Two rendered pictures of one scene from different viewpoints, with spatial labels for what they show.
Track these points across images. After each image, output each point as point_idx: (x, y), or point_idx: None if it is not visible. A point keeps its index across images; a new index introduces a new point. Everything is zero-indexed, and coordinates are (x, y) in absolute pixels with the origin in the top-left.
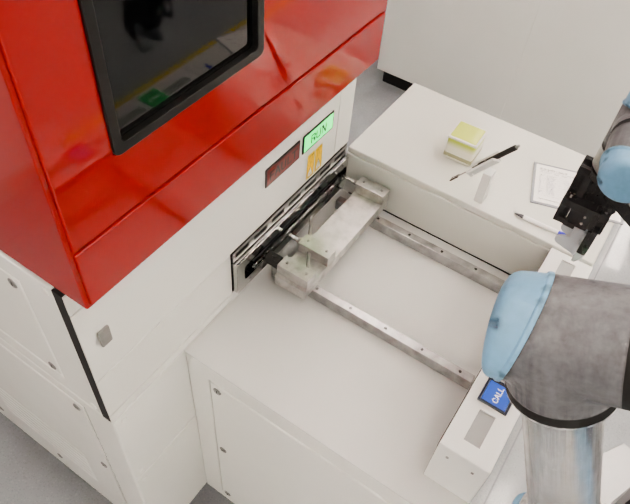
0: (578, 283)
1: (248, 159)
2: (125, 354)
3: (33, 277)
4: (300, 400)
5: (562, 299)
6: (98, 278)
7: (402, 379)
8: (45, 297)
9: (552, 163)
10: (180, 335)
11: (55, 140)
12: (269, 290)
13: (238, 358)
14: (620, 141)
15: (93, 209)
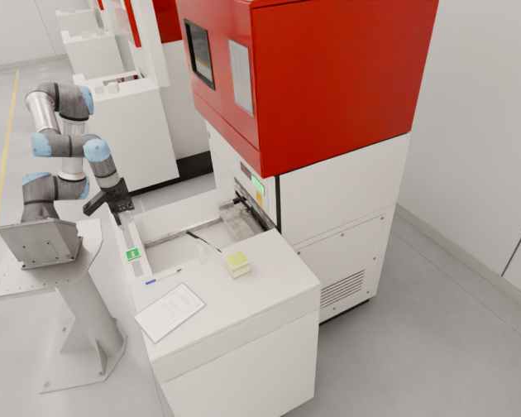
0: (72, 86)
1: (217, 128)
2: (213, 151)
3: None
4: (184, 204)
5: (74, 84)
6: (194, 102)
7: (166, 230)
8: None
9: (199, 315)
10: (224, 177)
11: (186, 55)
12: None
13: (212, 195)
14: (97, 137)
15: (192, 81)
